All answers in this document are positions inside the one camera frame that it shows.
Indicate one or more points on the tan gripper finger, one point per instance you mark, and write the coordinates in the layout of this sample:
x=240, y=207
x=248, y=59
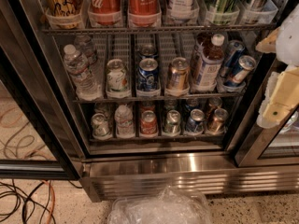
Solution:
x=282, y=97
x=268, y=45

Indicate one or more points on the red coke can front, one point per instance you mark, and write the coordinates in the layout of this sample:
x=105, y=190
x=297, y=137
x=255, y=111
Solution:
x=148, y=122

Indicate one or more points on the red coke can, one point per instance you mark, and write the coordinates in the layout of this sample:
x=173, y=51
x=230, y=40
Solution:
x=146, y=106
x=148, y=122

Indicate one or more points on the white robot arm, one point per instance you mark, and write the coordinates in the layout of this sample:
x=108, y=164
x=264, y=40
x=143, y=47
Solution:
x=282, y=89

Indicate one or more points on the red bull can front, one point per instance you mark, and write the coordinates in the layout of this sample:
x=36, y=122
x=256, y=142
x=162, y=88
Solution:
x=241, y=69

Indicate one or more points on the red bull can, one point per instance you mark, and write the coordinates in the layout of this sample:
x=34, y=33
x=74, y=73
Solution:
x=241, y=69
x=233, y=51

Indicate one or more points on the right glass fridge door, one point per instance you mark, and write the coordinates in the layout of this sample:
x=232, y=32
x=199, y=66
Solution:
x=268, y=147

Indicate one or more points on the glass fridge door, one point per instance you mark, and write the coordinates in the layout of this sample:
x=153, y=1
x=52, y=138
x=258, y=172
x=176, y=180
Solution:
x=28, y=148
x=268, y=147

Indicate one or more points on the red bull can rear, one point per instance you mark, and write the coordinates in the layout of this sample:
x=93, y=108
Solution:
x=233, y=51

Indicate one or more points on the copper can bottom front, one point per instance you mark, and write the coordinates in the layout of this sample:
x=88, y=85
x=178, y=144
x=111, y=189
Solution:
x=217, y=120

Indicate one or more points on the copper can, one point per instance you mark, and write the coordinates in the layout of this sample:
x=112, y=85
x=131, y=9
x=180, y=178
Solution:
x=212, y=104
x=217, y=120

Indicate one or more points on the copper can bottom rear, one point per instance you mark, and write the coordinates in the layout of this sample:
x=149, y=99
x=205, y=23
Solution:
x=212, y=104

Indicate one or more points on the green striped can top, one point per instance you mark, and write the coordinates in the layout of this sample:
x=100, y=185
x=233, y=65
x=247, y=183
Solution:
x=221, y=12

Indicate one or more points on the blue can bottom front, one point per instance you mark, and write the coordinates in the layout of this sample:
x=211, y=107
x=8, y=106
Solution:
x=195, y=122

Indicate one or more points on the blue can bottom rear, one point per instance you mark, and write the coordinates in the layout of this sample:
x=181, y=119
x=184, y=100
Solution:
x=191, y=104

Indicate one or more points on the green silver can bottom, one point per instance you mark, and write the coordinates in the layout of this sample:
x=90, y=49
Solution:
x=172, y=122

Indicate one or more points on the green can bottom rear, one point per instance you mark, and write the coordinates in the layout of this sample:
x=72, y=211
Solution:
x=170, y=105

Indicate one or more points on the copper can middle shelf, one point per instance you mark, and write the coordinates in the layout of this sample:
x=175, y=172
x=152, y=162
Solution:
x=177, y=75

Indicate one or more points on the red coke can behind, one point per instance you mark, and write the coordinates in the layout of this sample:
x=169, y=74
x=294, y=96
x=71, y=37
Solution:
x=146, y=106

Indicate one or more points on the blue can rear middle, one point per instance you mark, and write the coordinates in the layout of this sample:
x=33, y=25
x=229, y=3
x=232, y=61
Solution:
x=147, y=51

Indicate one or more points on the blue pepsi can front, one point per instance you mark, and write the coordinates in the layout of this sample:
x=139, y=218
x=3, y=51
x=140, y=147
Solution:
x=147, y=74

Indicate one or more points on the right coca-cola can top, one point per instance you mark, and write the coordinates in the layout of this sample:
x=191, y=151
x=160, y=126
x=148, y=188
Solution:
x=143, y=9

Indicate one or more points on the coca-cola can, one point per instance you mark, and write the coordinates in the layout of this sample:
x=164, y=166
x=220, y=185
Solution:
x=105, y=12
x=143, y=9

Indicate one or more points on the water bottle bottom shelf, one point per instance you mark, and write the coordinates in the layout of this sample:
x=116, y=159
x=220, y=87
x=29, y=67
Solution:
x=124, y=120

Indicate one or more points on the water bottle shelf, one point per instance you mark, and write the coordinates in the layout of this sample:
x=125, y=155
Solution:
x=86, y=45
x=78, y=68
x=124, y=120

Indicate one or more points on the white green can middle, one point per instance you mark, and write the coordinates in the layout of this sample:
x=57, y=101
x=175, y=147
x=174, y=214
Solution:
x=116, y=75

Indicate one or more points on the silver can bottom left rear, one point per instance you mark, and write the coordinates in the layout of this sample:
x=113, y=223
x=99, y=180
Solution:
x=104, y=109

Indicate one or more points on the left coca-cola can top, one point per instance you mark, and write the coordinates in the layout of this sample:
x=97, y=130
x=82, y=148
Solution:
x=105, y=12

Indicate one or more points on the front water bottle middle shelf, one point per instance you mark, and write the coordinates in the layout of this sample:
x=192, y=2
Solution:
x=78, y=68

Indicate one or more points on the rear water bottle middle shelf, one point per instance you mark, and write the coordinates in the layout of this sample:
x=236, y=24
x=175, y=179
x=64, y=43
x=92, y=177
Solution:
x=86, y=45

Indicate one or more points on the yellow can top shelf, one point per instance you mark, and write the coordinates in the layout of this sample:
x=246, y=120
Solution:
x=64, y=11

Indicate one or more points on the left glass fridge door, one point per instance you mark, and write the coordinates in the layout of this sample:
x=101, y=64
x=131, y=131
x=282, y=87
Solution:
x=28, y=148

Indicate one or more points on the tea bottle white cap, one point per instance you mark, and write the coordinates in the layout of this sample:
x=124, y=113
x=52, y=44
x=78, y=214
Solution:
x=207, y=58

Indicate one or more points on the white labelled bottle top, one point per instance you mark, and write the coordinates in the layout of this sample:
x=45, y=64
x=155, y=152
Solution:
x=180, y=9

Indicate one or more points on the clear plastic bag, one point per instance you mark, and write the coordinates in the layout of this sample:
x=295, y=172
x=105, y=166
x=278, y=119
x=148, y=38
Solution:
x=169, y=206

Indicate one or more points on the top wire shelf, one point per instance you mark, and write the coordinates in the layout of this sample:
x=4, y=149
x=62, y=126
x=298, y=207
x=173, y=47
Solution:
x=161, y=30

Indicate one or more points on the wire shelf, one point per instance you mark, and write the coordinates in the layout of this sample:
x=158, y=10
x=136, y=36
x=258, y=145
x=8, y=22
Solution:
x=161, y=30
x=161, y=98

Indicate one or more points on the middle wire shelf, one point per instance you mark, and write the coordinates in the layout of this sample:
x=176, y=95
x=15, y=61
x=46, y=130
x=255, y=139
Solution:
x=161, y=98

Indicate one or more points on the fridge stainless steel frame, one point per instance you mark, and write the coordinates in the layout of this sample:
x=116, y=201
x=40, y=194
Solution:
x=140, y=164

